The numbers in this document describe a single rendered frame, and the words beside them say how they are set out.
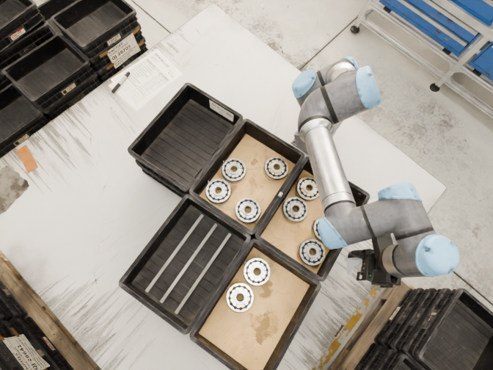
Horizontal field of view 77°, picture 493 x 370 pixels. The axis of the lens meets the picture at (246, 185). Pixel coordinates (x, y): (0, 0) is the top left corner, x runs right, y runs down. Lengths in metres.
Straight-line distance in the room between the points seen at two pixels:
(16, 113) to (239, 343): 1.94
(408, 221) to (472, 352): 1.35
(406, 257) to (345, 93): 0.45
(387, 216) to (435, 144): 2.12
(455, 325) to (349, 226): 1.30
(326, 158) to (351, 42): 2.30
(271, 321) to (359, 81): 0.87
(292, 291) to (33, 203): 1.17
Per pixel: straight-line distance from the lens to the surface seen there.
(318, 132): 0.87
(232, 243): 1.25
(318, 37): 2.98
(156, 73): 1.76
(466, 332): 1.97
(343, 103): 0.92
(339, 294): 1.44
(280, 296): 1.25
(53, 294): 1.53
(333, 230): 0.71
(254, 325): 1.24
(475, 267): 2.66
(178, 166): 1.34
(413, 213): 0.70
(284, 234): 1.27
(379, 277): 0.83
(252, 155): 1.35
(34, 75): 2.41
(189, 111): 1.46
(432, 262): 0.68
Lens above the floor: 2.06
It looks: 71 degrees down
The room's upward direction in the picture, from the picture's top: 11 degrees clockwise
